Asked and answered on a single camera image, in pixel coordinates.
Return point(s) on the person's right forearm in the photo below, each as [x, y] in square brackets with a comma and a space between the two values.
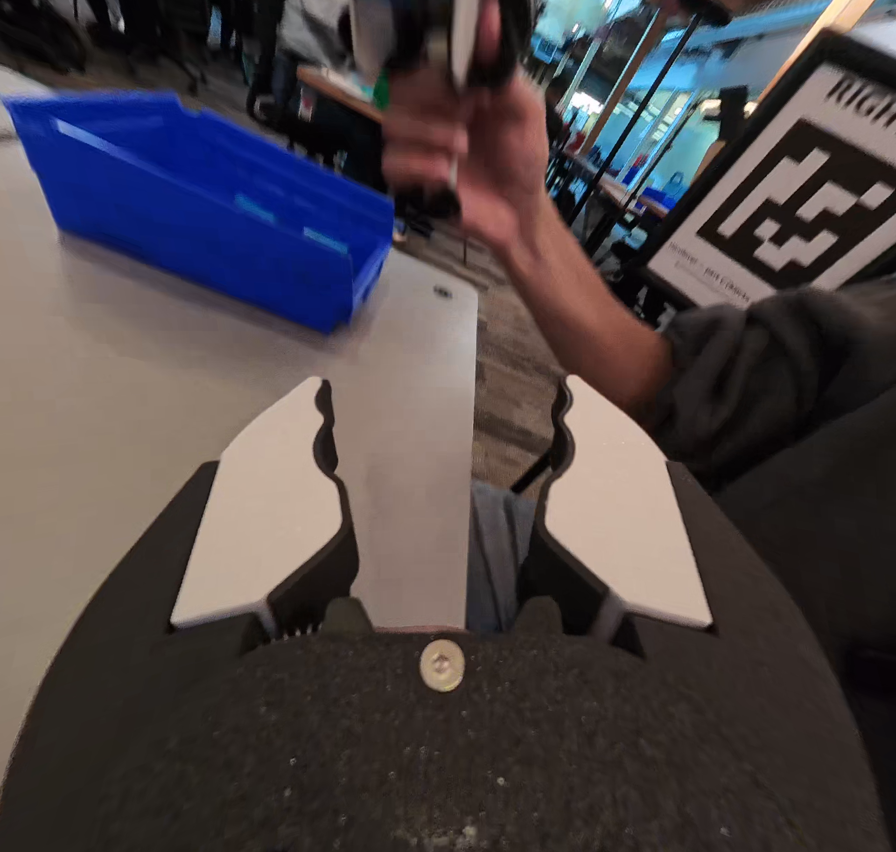
[595, 313]

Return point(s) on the blue plastic bin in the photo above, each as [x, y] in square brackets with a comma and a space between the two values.
[210, 208]

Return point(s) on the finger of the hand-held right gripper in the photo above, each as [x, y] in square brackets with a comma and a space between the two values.
[375, 33]

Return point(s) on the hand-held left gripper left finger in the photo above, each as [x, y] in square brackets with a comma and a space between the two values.
[259, 509]

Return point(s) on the printed marker board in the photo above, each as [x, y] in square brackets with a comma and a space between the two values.
[798, 194]

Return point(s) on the person's right hand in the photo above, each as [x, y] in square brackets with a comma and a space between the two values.
[483, 152]

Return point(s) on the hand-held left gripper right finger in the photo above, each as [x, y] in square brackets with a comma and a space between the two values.
[630, 516]

